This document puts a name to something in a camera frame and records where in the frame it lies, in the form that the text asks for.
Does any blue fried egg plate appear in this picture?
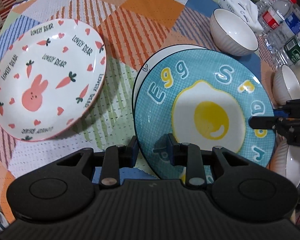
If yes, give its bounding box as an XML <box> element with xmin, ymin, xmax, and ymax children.
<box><xmin>134</xmin><ymin>49</ymin><xmax>277</xmax><ymax>183</ymax></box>

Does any white tissue pack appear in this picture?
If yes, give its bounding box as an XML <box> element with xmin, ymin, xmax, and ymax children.
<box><xmin>219</xmin><ymin>0</ymin><xmax>264</xmax><ymax>34</ymax></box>

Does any white ribbed bowl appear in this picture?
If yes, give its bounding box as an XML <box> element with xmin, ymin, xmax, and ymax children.
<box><xmin>272</xmin><ymin>64</ymin><xmax>300</xmax><ymax>105</ymax></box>
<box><xmin>269</xmin><ymin>140</ymin><xmax>300</xmax><ymax>188</ymax></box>
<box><xmin>209</xmin><ymin>8</ymin><xmax>259</xmax><ymax>57</ymax></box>

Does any blue label water bottle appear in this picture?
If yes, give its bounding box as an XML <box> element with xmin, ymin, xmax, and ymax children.
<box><xmin>267</xmin><ymin>4</ymin><xmax>300</xmax><ymax>49</ymax></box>

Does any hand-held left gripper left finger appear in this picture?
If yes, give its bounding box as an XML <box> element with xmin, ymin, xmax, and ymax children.
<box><xmin>55</xmin><ymin>135</ymin><xmax>138</xmax><ymax>188</ymax></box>

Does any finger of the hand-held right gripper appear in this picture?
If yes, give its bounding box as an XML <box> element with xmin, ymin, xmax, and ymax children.
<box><xmin>249</xmin><ymin>115</ymin><xmax>300</xmax><ymax>147</ymax></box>
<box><xmin>276</xmin><ymin>99</ymin><xmax>300</xmax><ymax>118</ymax></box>

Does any white black-rimmed plate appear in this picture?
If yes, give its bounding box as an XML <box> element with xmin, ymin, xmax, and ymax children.
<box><xmin>131</xmin><ymin>45</ymin><xmax>210</xmax><ymax>112</ymax></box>

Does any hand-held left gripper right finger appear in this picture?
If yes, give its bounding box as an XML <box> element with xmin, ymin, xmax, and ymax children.
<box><xmin>166</xmin><ymin>133</ymin><xmax>243</xmax><ymax>190</ymax></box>

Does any red label water bottle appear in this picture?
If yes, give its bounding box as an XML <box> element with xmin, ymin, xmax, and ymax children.
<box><xmin>257</xmin><ymin>0</ymin><xmax>298</xmax><ymax>38</ymax></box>

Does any green label water bottle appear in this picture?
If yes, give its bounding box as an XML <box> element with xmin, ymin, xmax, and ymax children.
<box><xmin>275</xmin><ymin>34</ymin><xmax>300</xmax><ymax>67</ymax></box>

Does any white rabbit carrot plate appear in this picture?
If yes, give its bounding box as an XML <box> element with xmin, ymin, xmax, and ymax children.
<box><xmin>0</xmin><ymin>19</ymin><xmax>108</xmax><ymax>140</ymax></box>

